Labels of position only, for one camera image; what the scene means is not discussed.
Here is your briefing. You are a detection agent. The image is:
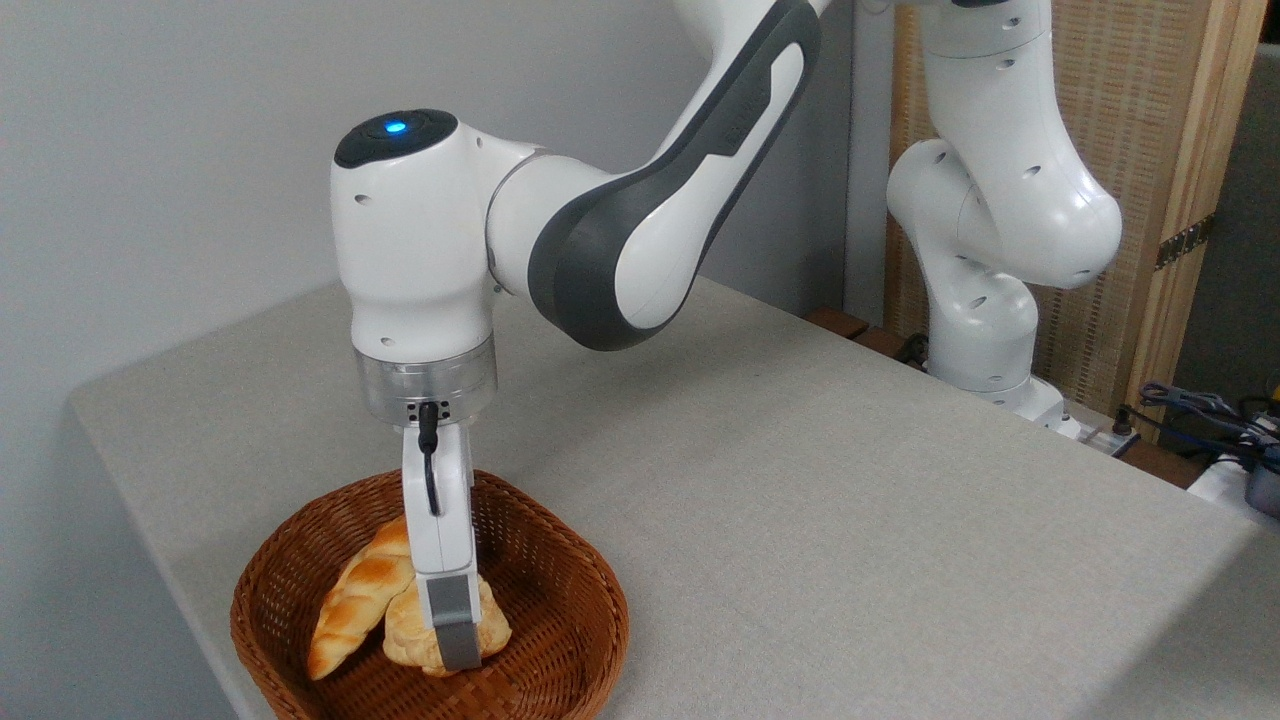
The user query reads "bundle of dark cables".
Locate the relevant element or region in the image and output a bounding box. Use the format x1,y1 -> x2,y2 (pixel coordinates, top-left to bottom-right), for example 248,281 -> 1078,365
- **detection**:
1125,378 -> 1280,473

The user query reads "grey tablecloth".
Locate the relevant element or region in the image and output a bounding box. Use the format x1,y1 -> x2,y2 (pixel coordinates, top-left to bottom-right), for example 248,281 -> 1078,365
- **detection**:
68,275 -> 1280,720

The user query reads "woven screen with wooden frame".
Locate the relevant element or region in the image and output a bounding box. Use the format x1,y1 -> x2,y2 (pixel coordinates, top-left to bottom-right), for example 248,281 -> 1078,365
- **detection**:
885,0 -> 1269,443

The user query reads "round pale bread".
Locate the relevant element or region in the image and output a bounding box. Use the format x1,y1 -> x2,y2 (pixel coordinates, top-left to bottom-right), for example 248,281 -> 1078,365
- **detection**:
383,574 -> 513,679

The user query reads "long twisted bread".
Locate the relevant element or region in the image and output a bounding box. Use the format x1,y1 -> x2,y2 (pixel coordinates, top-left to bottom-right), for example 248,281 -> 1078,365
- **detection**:
306,514 -> 417,683

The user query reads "metal screen hinge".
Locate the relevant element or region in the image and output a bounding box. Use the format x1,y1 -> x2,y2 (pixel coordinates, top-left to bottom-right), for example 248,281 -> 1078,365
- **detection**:
1155,213 -> 1217,272

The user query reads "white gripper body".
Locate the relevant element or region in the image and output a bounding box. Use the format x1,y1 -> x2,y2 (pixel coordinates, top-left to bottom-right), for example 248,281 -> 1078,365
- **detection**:
401,418 -> 481,583

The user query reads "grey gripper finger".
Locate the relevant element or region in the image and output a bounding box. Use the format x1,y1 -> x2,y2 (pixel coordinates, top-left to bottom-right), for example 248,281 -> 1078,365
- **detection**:
418,572 -> 484,672

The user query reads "white board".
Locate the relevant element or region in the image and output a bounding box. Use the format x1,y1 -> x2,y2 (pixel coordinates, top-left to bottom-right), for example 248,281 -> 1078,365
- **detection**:
1186,452 -> 1280,533

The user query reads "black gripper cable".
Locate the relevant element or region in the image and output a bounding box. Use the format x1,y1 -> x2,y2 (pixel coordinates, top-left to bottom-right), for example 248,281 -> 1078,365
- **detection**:
416,401 -> 444,518

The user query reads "brown wicker basket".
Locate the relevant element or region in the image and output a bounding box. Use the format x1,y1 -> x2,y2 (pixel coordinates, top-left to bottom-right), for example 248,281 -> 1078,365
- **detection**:
230,468 -> 631,720

